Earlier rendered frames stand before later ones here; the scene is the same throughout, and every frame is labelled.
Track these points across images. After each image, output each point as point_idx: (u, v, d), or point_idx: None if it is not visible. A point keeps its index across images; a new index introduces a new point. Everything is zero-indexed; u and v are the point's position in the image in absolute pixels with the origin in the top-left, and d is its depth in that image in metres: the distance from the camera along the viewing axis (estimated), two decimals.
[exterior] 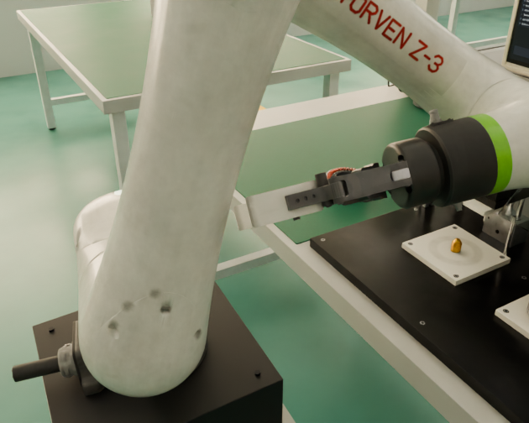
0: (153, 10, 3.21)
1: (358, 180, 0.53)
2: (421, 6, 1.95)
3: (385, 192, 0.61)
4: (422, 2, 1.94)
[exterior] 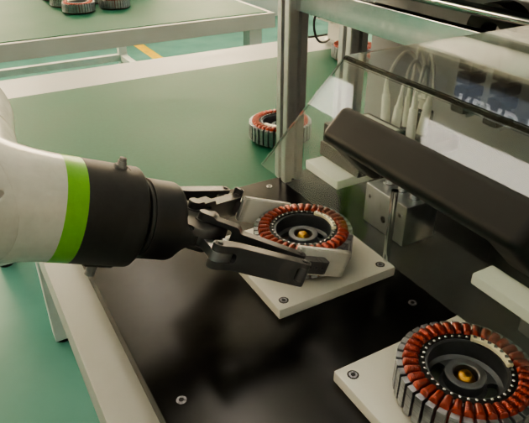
0: None
1: (278, 273, 0.53)
2: None
3: (201, 218, 0.54)
4: None
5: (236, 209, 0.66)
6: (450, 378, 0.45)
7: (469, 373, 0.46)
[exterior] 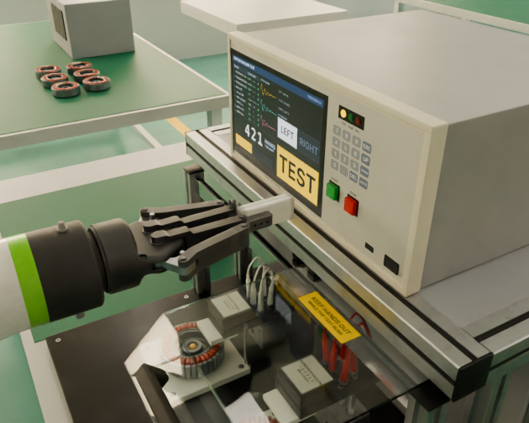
0: (54, 35, 3.08)
1: (231, 248, 0.61)
2: None
3: (158, 242, 0.59)
4: None
5: None
6: None
7: None
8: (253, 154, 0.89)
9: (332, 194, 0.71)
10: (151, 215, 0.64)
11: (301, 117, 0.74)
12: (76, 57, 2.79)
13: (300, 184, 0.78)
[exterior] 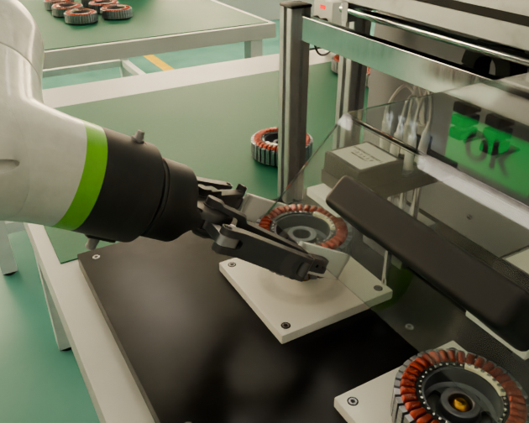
0: None
1: (281, 264, 0.53)
2: None
3: (210, 204, 0.54)
4: None
5: (238, 206, 0.65)
6: (446, 407, 0.47)
7: (464, 401, 0.48)
8: None
9: None
10: None
11: None
12: None
13: None
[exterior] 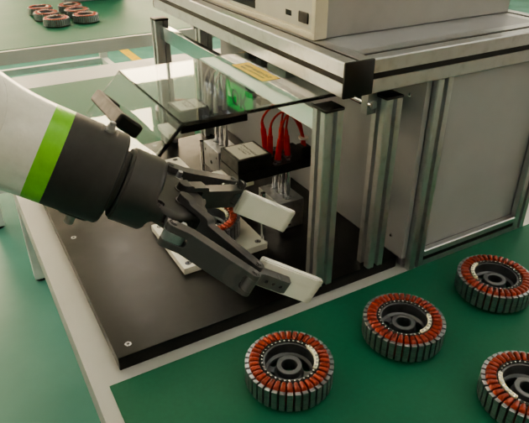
0: None
1: (223, 274, 0.52)
2: None
3: (179, 199, 0.55)
4: None
5: (235, 201, 0.67)
6: None
7: None
8: None
9: None
10: (180, 173, 0.62)
11: None
12: (68, 1, 2.93)
13: None
